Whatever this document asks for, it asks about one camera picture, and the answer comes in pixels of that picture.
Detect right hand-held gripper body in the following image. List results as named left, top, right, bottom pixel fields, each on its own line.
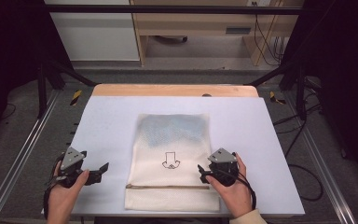
left=206, top=147, right=241, bottom=188

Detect black horizontal frame bar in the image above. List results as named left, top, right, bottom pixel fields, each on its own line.
left=42, top=4, right=304, bottom=16

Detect dark curtain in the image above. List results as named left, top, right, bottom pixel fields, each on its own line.
left=0, top=0, right=75, bottom=151
left=279, top=0, right=358, bottom=190

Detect light wooden desk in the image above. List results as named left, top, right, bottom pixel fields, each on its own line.
left=129, top=0, right=306, bottom=67

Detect wooden table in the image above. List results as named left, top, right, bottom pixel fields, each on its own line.
left=91, top=83, right=260, bottom=98

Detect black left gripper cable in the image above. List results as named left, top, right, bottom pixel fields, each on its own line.
left=42, top=154, right=65, bottom=220

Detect aluminium floor rail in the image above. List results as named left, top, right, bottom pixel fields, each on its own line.
left=0, top=89, right=61, bottom=224
left=282, top=92, right=358, bottom=224

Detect black metal stand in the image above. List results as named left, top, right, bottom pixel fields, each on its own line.
left=36, top=58, right=98, bottom=119
left=247, top=61, right=310, bottom=121

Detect person's right hand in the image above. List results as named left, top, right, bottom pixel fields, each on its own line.
left=204, top=152, right=255, bottom=218

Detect person's left hand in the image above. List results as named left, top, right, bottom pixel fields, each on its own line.
left=46, top=161, right=90, bottom=216

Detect black cables behind desk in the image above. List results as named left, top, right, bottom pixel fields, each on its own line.
left=252, top=1, right=286, bottom=67

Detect white cabinet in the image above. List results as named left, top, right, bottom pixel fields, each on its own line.
left=44, top=0, right=141, bottom=62

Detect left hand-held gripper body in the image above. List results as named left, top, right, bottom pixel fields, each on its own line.
left=49, top=147, right=95, bottom=189

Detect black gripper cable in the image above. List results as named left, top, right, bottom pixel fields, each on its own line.
left=42, top=154, right=65, bottom=220
left=220, top=167, right=258, bottom=211

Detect white mesh laundry bag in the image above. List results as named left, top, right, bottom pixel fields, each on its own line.
left=124, top=113, right=221, bottom=213

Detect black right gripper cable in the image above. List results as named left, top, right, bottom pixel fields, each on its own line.
left=220, top=167, right=258, bottom=211

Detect thin black floor cable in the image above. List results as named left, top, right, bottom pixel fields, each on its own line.
left=0, top=102, right=17, bottom=121

